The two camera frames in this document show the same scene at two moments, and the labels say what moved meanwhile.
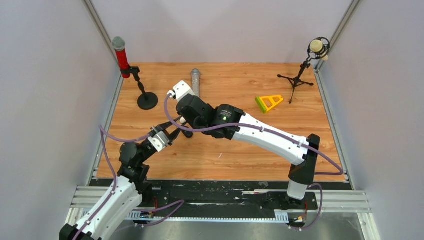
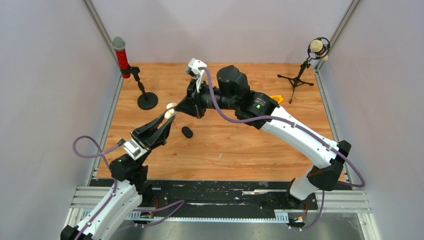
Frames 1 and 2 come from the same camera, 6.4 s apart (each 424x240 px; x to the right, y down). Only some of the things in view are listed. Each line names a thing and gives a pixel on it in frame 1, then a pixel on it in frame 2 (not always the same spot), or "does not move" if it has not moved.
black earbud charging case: (188, 134) does not move
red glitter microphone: (118, 43) does not move
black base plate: (224, 195) does not move
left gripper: (162, 127) -> (158, 138)
